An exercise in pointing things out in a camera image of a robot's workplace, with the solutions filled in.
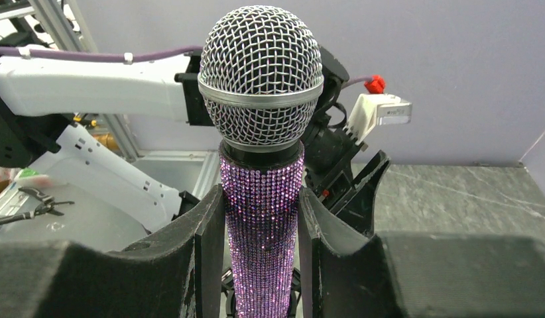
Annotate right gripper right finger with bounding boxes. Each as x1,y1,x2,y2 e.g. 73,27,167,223
298,188,545,317

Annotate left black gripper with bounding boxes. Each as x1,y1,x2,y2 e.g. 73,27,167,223
302,127,391,237

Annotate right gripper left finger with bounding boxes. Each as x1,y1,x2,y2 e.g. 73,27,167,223
0,185,225,317

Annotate purple glitter microphone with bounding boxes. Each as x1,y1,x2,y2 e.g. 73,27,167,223
198,5,324,317

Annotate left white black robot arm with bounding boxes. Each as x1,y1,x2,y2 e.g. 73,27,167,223
0,46,320,232

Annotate black pliers on tray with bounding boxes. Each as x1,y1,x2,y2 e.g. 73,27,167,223
0,187,75,227

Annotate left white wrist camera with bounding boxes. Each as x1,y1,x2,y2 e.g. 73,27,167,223
341,75,412,149

